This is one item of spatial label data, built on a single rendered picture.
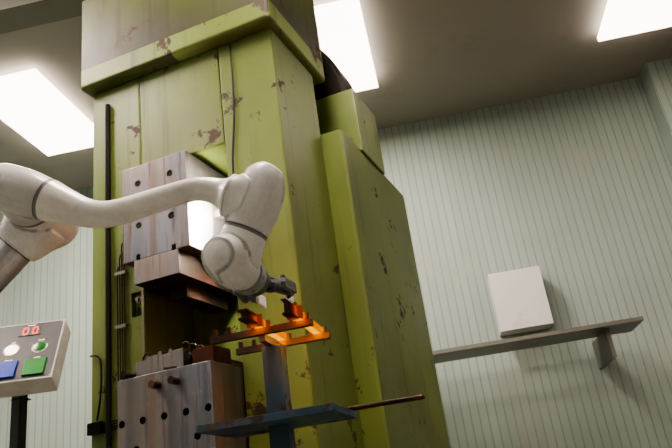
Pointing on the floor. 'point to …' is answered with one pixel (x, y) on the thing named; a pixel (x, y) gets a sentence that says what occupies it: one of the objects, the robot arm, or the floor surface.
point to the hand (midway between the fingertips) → (275, 298)
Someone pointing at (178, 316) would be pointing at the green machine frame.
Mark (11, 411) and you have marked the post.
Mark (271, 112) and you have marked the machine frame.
